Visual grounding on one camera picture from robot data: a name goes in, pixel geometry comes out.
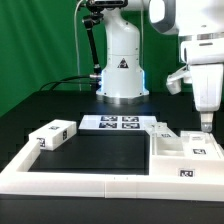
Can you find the white cabinet top block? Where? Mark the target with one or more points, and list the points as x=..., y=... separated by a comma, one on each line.
x=54, y=134

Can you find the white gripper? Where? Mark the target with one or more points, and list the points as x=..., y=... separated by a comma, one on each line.
x=205, y=61

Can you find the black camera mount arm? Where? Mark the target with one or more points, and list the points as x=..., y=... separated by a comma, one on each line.
x=89, y=22

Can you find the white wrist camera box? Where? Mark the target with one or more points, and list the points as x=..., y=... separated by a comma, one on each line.
x=176, y=79

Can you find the white cabinet door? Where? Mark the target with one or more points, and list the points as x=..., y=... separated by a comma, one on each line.
x=160, y=129
x=200, y=146

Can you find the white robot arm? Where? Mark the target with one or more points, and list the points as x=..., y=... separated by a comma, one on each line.
x=200, y=26

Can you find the white cabinet body box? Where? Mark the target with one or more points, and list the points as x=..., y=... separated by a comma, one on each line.
x=167, y=158

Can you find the white U-shaped fence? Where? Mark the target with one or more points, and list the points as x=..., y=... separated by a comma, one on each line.
x=16, y=178

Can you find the white marker base plate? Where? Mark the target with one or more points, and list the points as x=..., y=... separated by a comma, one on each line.
x=115, y=122

